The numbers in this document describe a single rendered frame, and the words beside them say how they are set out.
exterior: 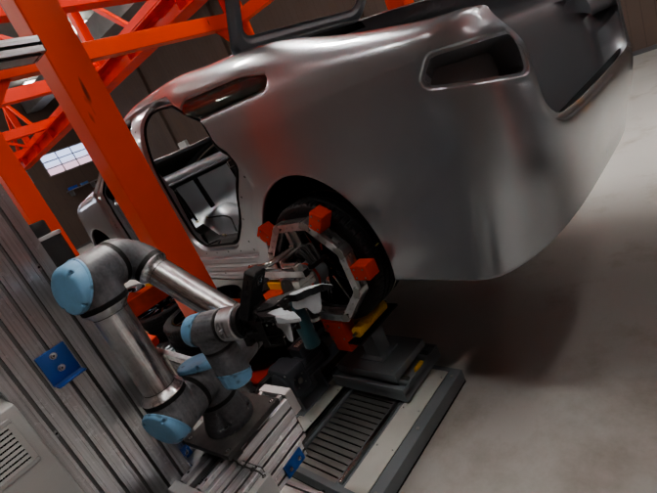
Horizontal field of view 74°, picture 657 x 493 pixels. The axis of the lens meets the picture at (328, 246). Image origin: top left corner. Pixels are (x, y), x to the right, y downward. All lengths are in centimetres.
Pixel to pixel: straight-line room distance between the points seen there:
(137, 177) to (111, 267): 106
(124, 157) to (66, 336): 104
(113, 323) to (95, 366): 23
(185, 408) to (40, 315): 43
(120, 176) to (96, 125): 23
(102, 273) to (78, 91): 120
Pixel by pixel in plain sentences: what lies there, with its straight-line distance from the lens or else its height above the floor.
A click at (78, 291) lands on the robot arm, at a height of 140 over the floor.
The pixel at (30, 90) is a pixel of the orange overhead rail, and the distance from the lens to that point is 806.
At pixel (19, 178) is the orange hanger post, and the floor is 192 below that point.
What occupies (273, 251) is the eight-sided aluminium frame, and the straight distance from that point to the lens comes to 221.
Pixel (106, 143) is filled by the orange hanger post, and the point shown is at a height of 176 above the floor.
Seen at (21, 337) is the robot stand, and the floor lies 134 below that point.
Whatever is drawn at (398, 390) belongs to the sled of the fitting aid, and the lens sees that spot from 229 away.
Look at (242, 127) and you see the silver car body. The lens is 214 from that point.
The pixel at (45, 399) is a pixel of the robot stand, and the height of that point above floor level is 118.
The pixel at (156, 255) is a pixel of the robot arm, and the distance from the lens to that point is 119.
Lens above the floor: 157
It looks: 18 degrees down
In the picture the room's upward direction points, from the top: 24 degrees counter-clockwise
